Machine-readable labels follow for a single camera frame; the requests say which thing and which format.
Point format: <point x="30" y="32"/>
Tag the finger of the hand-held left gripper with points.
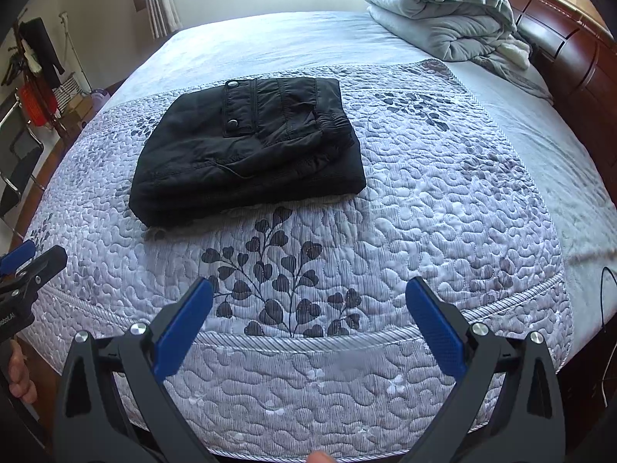
<point x="46" y="265"/>
<point x="17" y="256"/>

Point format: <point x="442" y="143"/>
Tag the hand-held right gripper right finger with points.
<point x="434" y="333"/>

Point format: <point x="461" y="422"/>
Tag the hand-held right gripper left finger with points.
<point x="185" y="333"/>

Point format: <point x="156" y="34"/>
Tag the black pants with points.
<point x="250" y="154"/>

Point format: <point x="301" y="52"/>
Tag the person's left hand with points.
<point x="21" y="378"/>

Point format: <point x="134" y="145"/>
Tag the person's right hand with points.
<point x="319" y="457"/>

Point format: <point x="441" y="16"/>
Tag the black chrome-framed chair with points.
<point x="19" y="164"/>

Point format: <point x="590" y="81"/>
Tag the red basket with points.
<point x="36" y="103"/>

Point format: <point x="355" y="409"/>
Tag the stacked cardboard boxes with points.
<point x="77" y="108"/>

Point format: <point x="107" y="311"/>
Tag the pale purple container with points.
<point x="100" y="96"/>

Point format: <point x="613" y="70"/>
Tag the hanging black garment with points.
<point x="41" y="48"/>

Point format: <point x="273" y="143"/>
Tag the white curtain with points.
<point x="161" y="0"/>

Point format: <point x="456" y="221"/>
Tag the white fluffy cloth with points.
<point x="513" y="53"/>

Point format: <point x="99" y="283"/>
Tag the dark wooden headboard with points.
<point x="578" y="72"/>

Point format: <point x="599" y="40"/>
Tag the folded grey duvet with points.
<point x="434" y="9"/>

